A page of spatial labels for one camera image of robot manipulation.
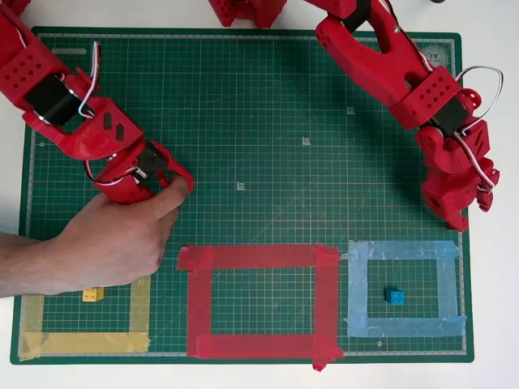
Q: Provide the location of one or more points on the bare right forearm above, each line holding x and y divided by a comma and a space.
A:
24, 263

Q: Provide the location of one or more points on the red tape square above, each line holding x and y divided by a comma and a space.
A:
198, 304

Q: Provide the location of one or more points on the green cutting mat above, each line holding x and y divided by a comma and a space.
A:
263, 162

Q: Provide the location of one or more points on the yellow tape square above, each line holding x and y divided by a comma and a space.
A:
32, 320

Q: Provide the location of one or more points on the red leader robot arm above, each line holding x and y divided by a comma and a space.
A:
32, 69

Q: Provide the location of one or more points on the bare right hand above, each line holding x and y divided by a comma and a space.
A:
117, 243

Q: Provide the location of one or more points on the yellow lego brick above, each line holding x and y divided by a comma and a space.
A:
92, 296

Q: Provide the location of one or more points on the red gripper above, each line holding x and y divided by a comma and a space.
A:
457, 212

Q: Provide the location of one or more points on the blue lego brick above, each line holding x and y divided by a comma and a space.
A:
394, 296

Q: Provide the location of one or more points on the blue tape square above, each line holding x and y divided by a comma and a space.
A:
357, 291

